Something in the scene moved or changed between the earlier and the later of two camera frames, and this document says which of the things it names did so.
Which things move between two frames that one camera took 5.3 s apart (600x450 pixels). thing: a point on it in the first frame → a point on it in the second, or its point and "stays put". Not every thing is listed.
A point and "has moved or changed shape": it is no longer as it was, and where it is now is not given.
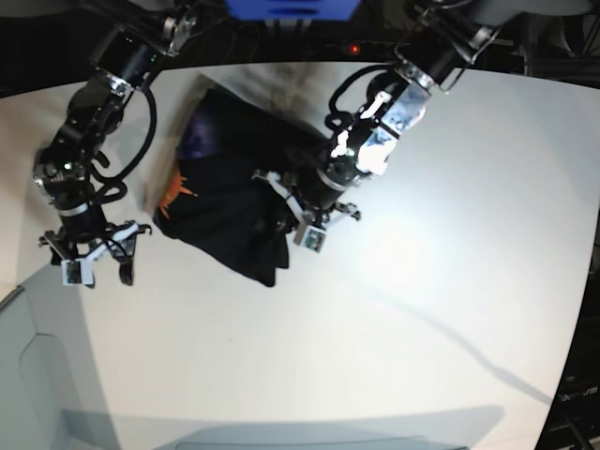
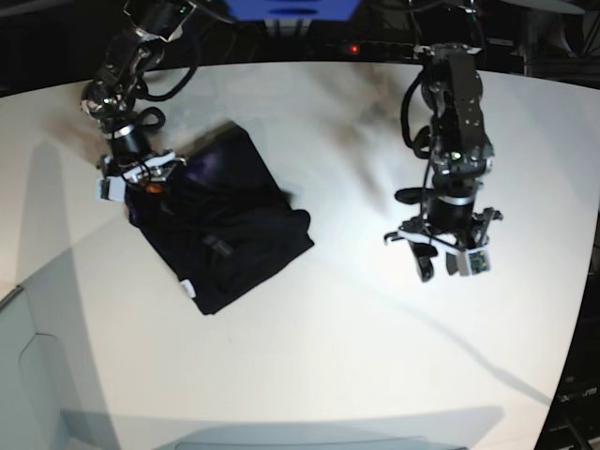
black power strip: (364, 51) stays put
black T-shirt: (216, 203) has moved or changed shape
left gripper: (83, 233) → (129, 158)
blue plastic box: (292, 9) stays put
